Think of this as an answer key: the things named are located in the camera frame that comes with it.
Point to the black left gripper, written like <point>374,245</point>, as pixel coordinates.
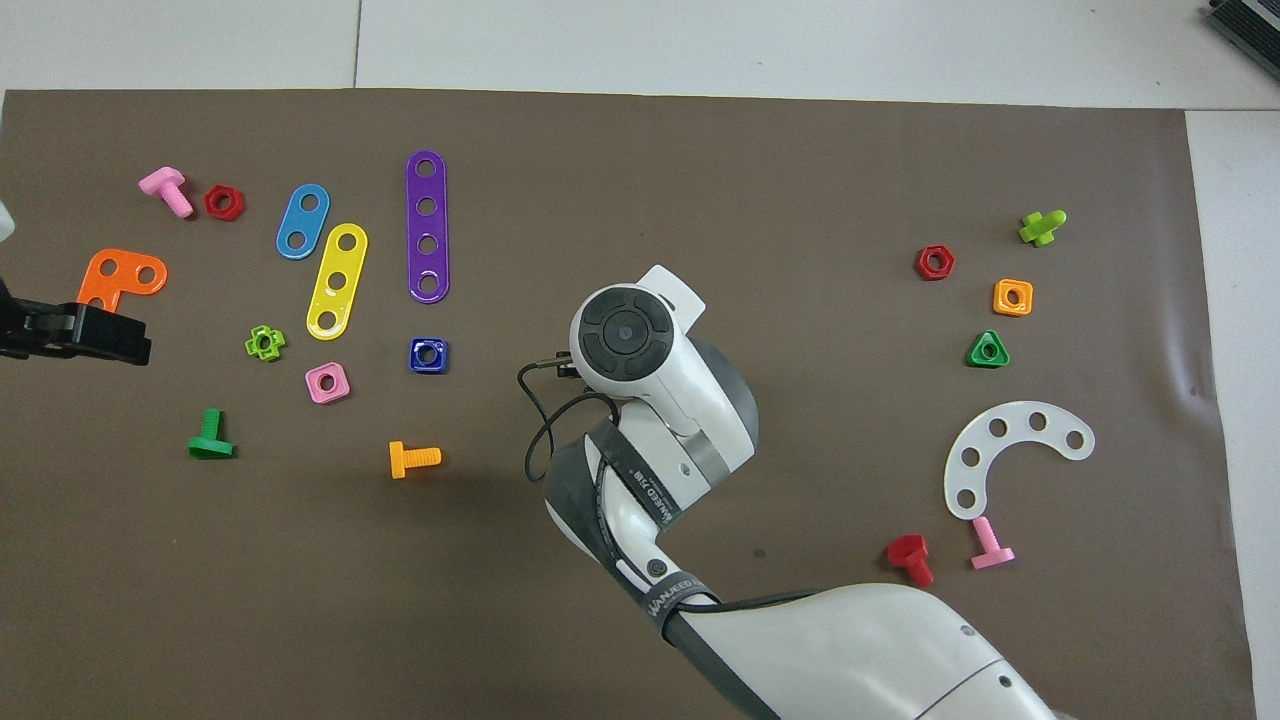
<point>20,330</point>

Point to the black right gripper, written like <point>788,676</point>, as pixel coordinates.
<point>568,368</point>

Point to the blue square plastic nut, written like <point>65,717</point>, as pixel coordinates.
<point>416,358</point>

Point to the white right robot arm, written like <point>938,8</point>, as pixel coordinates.
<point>850,650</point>

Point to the orange angled three-hole plate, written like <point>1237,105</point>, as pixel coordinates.
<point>125,270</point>

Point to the dark green plastic bolt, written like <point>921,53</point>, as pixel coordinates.
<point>210,425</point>

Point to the pink plastic bolt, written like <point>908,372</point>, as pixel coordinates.
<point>985,535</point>
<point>178,200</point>

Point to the orange plastic bolt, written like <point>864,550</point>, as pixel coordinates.
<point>420,458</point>

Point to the red hexagonal plastic nut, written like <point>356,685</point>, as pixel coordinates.
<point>210,203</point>
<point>921,263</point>

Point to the lime green cross nut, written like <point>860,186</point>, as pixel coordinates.
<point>279,342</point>

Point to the purple four-hole plastic plate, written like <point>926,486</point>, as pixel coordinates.
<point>427,225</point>

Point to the pink square plastic nut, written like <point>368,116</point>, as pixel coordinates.
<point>314,385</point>

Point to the blue two-hole plastic plate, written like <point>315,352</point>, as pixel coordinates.
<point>302,222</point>

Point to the yellow three-hole plastic plate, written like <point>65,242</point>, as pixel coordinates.
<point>343,261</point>

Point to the brown table mat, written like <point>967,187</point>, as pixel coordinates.
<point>300,600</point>

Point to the red plastic bolt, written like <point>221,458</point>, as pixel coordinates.
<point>908,552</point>

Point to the green triangular plastic nut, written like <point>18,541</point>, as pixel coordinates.
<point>975,358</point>

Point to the white curved five-hole plate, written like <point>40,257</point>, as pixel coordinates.
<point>982,442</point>

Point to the orange square plastic nut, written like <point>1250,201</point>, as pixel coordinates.
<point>1000,298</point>

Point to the lime green cross-head bolt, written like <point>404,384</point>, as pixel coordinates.
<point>1040,230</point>

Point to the black ribbed device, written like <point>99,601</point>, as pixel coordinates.
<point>1255,20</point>

